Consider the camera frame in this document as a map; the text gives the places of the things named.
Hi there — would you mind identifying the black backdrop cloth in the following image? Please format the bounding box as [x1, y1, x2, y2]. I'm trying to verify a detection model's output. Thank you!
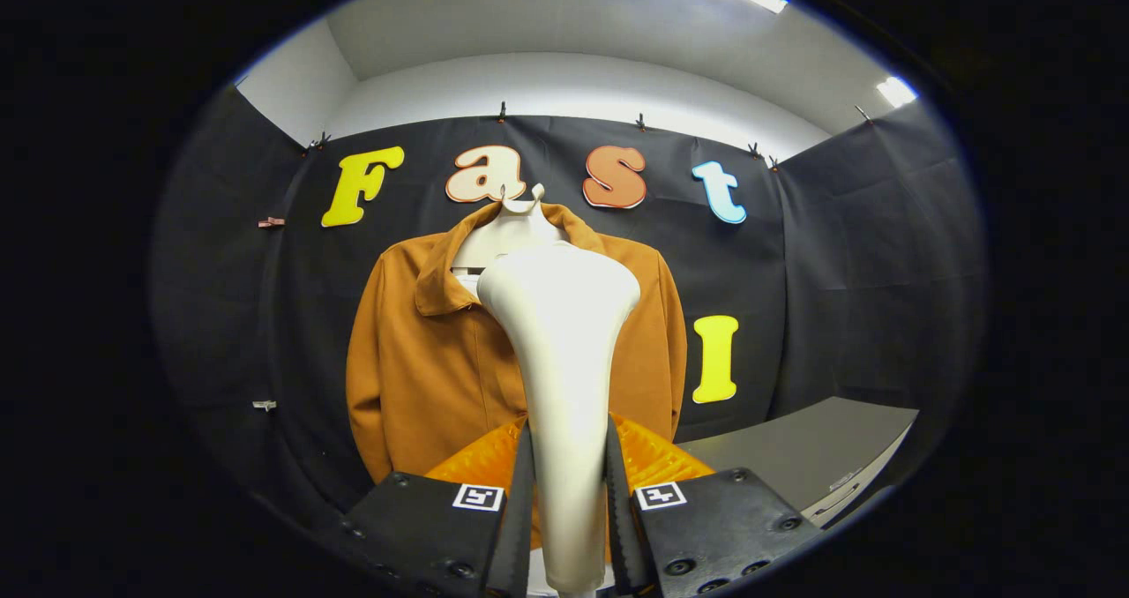
[150, 86, 987, 528]

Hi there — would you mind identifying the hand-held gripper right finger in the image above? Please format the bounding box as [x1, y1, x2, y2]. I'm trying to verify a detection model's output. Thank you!
[603, 410, 823, 597]

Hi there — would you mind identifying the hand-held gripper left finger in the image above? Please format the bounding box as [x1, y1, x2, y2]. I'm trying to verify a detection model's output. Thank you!
[340, 415, 539, 598]

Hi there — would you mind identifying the orange button-up shirt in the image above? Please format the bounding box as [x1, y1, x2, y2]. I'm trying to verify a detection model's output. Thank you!
[346, 201, 688, 486]

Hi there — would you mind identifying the small ceiling light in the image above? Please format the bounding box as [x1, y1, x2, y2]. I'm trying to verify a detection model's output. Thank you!
[875, 76, 918, 109]

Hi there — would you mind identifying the grey side table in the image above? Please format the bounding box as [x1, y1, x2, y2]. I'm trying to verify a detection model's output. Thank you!
[677, 396, 920, 528]

